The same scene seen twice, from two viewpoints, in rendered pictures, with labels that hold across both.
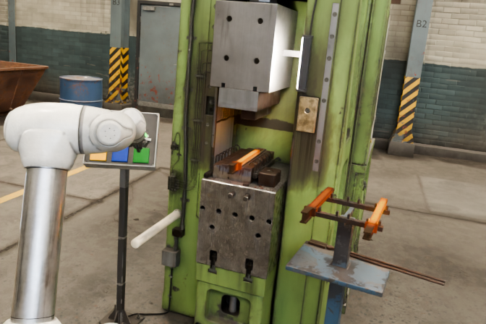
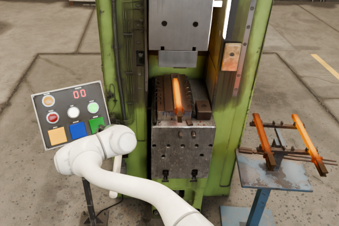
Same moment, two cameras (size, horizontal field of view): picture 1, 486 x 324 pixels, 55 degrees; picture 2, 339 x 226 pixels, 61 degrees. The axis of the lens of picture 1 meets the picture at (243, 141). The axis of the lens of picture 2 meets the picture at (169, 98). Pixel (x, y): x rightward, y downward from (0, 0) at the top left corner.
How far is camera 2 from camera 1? 118 cm
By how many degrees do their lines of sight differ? 30
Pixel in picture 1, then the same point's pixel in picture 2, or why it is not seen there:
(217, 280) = (169, 185)
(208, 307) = not seen: hidden behind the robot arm
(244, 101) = (184, 60)
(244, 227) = (190, 152)
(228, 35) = (166, 1)
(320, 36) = not seen: outside the picture
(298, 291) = (218, 168)
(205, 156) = (140, 98)
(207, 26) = not seen: outside the picture
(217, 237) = (168, 161)
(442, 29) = not seen: outside the picture
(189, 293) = not seen: hidden behind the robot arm
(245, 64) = (184, 27)
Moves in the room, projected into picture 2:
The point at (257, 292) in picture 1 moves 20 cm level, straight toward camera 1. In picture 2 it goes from (201, 185) to (213, 210)
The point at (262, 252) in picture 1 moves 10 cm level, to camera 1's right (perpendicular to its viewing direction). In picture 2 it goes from (205, 163) to (219, 160)
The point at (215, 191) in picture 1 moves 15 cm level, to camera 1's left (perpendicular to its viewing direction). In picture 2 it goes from (164, 133) to (139, 138)
